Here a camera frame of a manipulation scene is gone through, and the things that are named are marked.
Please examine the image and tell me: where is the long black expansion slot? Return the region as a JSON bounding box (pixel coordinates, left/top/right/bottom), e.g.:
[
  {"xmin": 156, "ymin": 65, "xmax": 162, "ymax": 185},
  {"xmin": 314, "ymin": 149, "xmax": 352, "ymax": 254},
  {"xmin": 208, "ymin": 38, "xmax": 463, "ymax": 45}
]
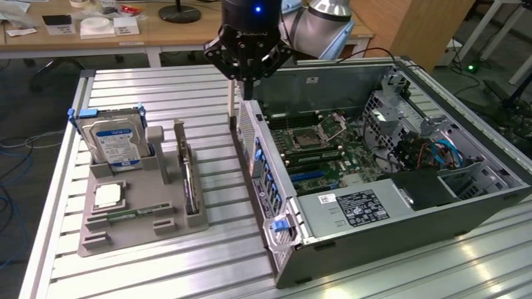
[{"xmin": 288, "ymin": 164, "xmax": 322, "ymax": 175}]

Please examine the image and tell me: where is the blue expansion slot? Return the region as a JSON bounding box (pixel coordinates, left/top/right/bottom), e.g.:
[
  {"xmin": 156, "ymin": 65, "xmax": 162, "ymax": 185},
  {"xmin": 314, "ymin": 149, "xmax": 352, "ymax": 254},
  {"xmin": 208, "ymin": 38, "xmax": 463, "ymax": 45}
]
[{"xmin": 291, "ymin": 172, "xmax": 326, "ymax": 185}]

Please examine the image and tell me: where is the installed green RAM stick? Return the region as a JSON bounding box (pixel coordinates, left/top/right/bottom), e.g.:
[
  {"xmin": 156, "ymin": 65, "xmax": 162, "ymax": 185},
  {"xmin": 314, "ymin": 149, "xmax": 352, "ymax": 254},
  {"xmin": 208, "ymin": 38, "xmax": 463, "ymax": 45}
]
[{"xmin": 286, "ymin": 149, "xmax": 340, "ymax": 165}]

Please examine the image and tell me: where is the white table frame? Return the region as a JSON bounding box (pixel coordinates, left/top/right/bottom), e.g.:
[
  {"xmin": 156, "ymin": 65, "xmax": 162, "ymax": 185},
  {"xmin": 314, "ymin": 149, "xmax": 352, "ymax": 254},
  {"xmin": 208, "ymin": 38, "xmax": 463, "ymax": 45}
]
[{"xmin": 455, "ymin": 0, "xmax": 532, "ymax": 85}]

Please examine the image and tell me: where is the small white box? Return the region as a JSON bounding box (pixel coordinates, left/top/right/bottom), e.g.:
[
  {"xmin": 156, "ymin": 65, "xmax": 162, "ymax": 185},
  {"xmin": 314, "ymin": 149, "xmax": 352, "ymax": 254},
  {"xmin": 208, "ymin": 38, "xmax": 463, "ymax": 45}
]
[{"xmin": 112, "ymin": 17, "xmax": 139, "ymax": 37}]

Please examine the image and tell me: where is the grey parts rack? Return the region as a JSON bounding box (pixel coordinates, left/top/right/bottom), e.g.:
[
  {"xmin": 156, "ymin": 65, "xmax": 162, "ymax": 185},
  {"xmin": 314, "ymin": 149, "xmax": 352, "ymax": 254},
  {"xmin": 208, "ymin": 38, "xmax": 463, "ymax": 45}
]
[{"xmin": 76, "ymin": 125, "xmax": 211, "ymax": 258}]

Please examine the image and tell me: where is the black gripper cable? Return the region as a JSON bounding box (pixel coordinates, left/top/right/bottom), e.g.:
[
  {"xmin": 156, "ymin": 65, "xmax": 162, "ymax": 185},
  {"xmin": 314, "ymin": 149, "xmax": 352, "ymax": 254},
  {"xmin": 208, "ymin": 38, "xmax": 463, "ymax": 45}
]
[{"xmin": 279, "ymin": 12, "xmax": 300, "ymax": 63}]

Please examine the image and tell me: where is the hard disk in blue carrier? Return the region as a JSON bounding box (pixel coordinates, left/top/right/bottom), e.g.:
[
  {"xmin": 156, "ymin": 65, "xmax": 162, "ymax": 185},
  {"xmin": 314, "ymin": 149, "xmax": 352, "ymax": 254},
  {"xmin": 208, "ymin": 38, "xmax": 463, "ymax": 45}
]
[{"xmin": 66, "ymin": 106, "xmax": 158, "ymax": 173}]

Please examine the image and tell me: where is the black power cable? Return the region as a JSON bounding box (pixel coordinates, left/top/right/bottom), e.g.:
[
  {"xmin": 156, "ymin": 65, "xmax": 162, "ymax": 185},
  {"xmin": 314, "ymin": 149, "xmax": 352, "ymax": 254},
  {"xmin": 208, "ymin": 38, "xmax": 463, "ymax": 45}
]
[{"xmin": 340, "ymin": 46, "xmax": 430, "ymax": 71}]

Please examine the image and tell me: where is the dark grey open PC case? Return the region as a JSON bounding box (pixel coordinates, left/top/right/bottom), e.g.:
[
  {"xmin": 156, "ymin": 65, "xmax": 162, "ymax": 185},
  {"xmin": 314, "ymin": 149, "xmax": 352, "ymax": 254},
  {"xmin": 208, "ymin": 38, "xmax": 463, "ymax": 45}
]
[{"xmin": 227, "ymin": 55, "xmax": 532, "ymax": 290}]

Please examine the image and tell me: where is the silver CPU chip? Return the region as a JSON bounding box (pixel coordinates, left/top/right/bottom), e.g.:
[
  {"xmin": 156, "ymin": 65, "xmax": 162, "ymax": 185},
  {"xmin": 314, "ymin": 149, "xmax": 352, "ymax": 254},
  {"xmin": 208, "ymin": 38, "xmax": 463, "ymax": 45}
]
[{"xmin": 94, "ymin": 184, "xmax": 126, "ymax": 209}]

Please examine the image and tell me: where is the metal socket cover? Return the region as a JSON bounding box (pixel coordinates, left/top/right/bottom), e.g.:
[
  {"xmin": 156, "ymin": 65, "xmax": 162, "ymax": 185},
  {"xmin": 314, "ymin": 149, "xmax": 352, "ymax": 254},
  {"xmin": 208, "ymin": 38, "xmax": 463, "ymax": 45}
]
[{"xmin": 316, "ymin": 111, "xmax": 350, "ymax": 135}]

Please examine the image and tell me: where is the black and white box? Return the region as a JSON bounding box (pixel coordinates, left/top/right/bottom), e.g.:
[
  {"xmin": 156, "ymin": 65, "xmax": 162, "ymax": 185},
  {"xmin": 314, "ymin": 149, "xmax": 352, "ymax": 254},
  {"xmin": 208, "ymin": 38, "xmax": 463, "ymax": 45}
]
[{"xmin": 42, "ymin": 14, "xmax": 76, "ymax": 36}]

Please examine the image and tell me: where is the black office chair base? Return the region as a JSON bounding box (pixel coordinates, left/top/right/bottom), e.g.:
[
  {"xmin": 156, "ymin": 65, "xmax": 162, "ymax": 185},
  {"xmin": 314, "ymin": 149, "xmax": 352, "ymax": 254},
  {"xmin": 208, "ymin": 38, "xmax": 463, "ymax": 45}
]
[{"xmin": 28, "ymin": 57, "xmax": 91, "ymax": 93}]

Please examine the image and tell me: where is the white box with round tape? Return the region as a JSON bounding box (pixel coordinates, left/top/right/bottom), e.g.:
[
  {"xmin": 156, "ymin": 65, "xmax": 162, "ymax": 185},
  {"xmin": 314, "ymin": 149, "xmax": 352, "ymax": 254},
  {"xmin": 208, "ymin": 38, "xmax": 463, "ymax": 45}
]
[{"xmin": 79, "ymin": 17, "xmax": 116, "ymax": 40}]

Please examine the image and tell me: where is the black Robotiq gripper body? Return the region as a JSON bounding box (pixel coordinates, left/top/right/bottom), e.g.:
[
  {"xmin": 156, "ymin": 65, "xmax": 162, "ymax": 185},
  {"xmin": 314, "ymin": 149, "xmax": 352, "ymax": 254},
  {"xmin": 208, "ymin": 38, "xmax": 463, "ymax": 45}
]
[{"xmin": 219, "ymin": 0, "xmax": 284, "ymax": 81}]

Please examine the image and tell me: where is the black round lamp base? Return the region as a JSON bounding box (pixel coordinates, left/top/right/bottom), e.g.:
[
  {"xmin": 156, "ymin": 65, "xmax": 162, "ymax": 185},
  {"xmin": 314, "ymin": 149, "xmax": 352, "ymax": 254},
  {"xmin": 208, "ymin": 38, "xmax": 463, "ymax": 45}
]
[{"xmin": 158, "ymin": 0, "xmax": 203, "ymax": 24}]

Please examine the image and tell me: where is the grey card retainer flap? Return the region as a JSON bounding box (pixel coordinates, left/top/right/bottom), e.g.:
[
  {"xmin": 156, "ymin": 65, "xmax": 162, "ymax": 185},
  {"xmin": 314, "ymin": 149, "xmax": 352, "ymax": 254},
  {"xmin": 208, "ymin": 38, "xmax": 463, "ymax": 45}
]
[{"xmin": 227, "ymin": 79, "xmax": 240, "ymax": 125}]

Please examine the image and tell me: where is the blue data wire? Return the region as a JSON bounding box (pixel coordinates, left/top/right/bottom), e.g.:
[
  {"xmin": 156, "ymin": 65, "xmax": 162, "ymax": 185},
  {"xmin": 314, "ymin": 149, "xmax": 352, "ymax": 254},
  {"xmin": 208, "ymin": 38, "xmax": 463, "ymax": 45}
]
[{"xmin": 432, "ymin": 140, "xmax": 466, "ymax": 171}]

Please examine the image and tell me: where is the grey power supply unit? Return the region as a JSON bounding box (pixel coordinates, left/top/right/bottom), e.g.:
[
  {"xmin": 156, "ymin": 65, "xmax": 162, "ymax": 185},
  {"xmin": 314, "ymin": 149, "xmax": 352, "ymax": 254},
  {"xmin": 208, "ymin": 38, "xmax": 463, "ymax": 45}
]
[{"xmin": 295, "ymin": 179, "xmax": 416, "ymax": 247}]

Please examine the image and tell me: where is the wooden desk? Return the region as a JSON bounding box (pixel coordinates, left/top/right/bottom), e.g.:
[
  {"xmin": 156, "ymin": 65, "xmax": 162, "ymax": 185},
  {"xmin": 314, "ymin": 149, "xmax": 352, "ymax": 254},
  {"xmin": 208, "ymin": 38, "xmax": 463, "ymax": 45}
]
[{"xmin": 0, "ymin": 0, "xmax": 375, "ymax": 60}]

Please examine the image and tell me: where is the wooden cabinet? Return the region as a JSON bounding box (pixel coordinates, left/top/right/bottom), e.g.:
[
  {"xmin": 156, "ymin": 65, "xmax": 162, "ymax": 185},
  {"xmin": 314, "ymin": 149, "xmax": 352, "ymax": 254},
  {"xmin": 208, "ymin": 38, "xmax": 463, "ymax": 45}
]
[{"xmin": 348, "ymin": 0, "xmax": 478, "ymax": 72}]

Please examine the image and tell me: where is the loose green RAM stick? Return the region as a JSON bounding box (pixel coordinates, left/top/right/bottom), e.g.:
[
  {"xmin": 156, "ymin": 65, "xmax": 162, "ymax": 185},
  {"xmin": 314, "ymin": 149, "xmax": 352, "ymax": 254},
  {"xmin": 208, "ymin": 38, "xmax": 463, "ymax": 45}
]
[{"xmin": 107, "ymin": 207, "xmax": 158, "ymax": 221}]

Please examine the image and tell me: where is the white paper tag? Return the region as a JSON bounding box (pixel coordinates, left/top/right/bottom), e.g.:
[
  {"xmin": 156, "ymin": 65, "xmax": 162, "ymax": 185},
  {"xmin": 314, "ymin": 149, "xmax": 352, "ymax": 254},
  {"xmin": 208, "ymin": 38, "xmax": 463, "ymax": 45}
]
[{"xmin": 6, "ymin": 27, "xmax": 39, "ymax": 37}]

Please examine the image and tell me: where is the clear plastic bag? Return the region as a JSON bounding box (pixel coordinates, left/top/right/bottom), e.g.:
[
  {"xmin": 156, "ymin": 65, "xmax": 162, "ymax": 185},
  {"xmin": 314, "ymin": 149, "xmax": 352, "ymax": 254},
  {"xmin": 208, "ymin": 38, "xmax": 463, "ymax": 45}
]
[{"xmin": 0, "ymin": 2, "xmax": 43, "ymax": 29}]

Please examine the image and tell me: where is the grey disk bay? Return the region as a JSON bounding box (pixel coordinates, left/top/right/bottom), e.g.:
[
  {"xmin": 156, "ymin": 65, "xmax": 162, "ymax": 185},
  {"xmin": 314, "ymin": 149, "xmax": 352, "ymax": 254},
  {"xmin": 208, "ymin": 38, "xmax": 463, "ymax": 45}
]
[{"xmin": 436, "ymin": 160, "xmax": 515, "ymax": 202}]

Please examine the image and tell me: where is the perforated metal drive cage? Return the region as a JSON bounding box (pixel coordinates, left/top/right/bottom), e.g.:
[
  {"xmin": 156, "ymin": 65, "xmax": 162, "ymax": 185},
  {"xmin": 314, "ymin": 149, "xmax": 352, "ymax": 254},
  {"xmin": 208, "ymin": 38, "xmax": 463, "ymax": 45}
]
[{"xmin": 363, "ymin": 90, "xmax": 420, "ymax": 148}]

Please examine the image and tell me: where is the CPU socket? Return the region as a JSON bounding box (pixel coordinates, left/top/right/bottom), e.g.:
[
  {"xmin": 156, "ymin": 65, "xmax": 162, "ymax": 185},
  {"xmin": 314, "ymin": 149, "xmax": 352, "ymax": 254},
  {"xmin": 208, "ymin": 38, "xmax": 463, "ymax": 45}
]
[{"xmin": 290, "ymin": 126, "xmax": 324, "ymax": 151}]

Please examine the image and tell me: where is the blue floor cable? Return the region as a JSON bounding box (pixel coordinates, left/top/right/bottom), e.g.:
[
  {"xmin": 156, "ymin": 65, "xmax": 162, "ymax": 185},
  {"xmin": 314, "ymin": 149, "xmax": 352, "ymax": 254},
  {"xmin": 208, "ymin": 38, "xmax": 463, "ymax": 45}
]
[{"xmin": 0, "ymin": 149, "xmax": 35, "ymax": 268}]

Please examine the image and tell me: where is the green motherboard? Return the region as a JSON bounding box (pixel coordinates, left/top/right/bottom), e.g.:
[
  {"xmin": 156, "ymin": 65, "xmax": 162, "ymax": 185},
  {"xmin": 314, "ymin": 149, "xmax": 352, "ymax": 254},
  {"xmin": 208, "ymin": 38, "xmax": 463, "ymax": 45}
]
[{"xmin": 266, "ymin": 105, "xmax": 403, "ymax": 191}]

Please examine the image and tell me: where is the dark floor equipment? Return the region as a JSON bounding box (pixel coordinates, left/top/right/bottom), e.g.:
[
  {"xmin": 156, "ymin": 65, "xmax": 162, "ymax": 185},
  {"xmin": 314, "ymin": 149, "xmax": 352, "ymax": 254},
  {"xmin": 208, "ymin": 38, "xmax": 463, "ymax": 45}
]
[{"xmin": 482, "ymin": 79, "xmax": 532, "ymax": 141}]

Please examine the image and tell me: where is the grey floor cable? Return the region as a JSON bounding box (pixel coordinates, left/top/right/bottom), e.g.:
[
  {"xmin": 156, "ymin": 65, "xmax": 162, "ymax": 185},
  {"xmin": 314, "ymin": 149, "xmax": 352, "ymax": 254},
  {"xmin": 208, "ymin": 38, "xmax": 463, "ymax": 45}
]
[{"xmin": 0, "ymin": 130, "xmax": 63, "ymax": 150}]

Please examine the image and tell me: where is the black graphics card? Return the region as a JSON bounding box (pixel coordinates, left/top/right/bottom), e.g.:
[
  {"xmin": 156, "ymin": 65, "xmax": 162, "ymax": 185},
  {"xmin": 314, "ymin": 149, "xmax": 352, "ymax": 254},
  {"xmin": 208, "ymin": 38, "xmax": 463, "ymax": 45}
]
[{"xmin": 172, "ymin": 118, "xmax": 200, "ymax": 216}]

